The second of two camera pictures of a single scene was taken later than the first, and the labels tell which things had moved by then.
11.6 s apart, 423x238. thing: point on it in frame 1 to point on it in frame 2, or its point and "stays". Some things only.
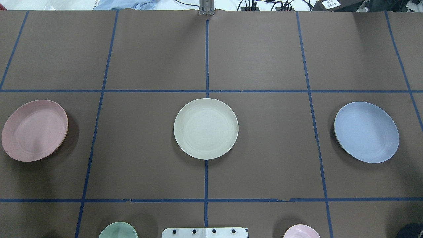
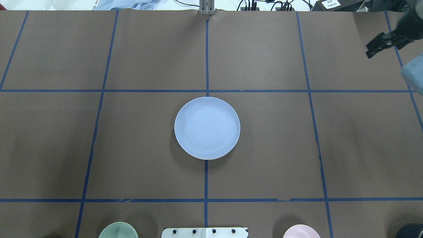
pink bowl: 302,231 stays
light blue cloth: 108,5 stays
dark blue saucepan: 415,230 stays
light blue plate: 365,133 to 207,128
